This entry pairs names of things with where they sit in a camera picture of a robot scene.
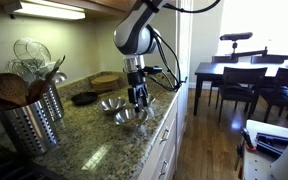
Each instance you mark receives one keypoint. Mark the black flat case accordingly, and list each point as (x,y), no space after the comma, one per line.
(272,144)

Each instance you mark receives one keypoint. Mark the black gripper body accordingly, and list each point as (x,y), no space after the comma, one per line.
(137,79)

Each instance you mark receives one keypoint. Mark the plain wooden spoon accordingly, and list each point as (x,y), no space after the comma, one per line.
(37,90)

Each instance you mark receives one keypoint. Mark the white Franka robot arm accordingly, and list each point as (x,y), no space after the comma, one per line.
(134,33)

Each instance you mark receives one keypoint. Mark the bright window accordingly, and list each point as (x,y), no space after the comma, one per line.
(267,20)

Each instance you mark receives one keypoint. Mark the black stereo camera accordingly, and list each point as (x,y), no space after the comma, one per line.
(236,36)

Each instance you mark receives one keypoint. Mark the silver bowl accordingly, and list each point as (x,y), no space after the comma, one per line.
(125,116)
(112,105)

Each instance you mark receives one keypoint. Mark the black orange bar clamp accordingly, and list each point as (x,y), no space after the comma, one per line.
(248,140)

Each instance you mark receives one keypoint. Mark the perforated robot mounting table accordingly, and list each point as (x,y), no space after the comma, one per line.
(260,166)

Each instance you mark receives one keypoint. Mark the dark wooden dining table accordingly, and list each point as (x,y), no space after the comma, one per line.
(210,68)

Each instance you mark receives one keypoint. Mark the round wooden board stack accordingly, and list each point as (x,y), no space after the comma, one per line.
(104,83)

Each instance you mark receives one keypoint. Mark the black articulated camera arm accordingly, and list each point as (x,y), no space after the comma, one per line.
(247,53)

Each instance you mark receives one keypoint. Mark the chickpeas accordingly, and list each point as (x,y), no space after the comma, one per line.
(130,123)

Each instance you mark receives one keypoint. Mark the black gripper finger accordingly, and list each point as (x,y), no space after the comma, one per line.
(133,96)
(144,95)

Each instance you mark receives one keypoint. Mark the white cabinet drawers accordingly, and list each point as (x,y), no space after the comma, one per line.
(167,150)

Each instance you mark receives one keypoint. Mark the black cast iron skillet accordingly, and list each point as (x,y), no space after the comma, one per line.
(84,98)

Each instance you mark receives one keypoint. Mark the perforated steel utensil holder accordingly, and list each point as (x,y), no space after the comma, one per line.
(54,103)
(29,128)

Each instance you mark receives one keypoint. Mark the under-cabinet strip light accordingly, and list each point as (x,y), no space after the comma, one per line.
(47,10)

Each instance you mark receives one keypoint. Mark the black bar clamp silver rail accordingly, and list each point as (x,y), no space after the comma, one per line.
(240,161)

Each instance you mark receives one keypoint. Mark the slotted wooden spoon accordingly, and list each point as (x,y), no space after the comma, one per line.
(8,89)

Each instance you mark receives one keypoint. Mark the silver ladle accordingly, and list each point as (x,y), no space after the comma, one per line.
(60,77)

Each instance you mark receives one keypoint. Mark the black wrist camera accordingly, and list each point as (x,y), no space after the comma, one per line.
(153,70)

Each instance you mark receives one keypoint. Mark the wooden spatula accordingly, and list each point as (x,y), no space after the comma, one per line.
(56,68)

